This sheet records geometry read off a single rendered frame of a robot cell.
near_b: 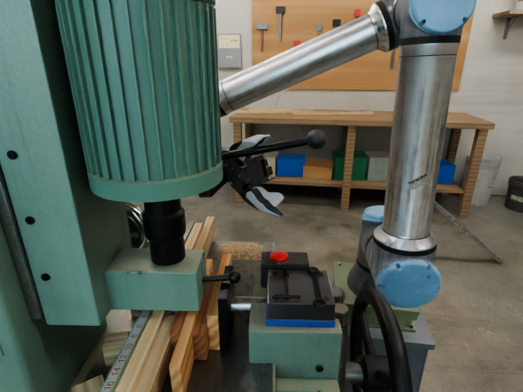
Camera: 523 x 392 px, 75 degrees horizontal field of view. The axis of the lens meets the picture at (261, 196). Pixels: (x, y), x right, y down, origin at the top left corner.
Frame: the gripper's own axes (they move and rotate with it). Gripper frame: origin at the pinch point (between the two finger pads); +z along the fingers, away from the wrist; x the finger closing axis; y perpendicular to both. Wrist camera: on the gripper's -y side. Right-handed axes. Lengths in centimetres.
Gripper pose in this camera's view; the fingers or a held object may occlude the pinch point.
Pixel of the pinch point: (272, 180)
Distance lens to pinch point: 60.4
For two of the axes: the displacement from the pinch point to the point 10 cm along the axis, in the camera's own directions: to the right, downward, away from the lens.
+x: 2.2, 9.1, 3.5
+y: 7.6, -3.8, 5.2
